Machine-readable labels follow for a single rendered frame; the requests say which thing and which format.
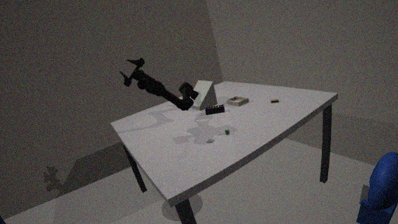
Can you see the beige square tray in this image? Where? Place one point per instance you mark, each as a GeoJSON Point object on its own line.
{"type": "Point", "coordinates": [237, 101]}

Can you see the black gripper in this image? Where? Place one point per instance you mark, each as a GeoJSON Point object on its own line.
{"type": "Point", "coordinates": [137, 74]}

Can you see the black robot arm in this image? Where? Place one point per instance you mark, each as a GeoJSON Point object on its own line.
{"type": "Point", "coordinates": [154, 87]}

